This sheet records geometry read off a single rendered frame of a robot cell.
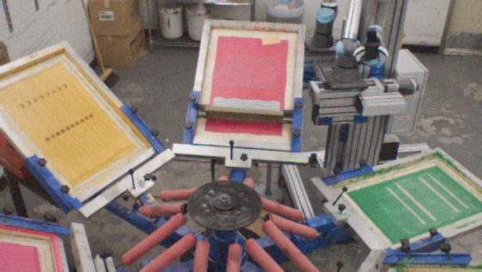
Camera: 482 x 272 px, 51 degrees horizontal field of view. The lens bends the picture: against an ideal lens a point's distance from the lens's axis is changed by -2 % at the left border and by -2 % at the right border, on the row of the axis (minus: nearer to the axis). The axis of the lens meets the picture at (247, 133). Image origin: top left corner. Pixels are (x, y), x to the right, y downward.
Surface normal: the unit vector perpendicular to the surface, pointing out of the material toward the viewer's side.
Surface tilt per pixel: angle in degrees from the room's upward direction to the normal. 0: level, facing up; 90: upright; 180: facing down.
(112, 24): 90
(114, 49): 90
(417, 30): 90
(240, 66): 32
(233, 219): 0
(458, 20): 90
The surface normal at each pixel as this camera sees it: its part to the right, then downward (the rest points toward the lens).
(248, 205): 0.02, -0.83
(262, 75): -0.04, -0.41
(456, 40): -0.10, 0.55
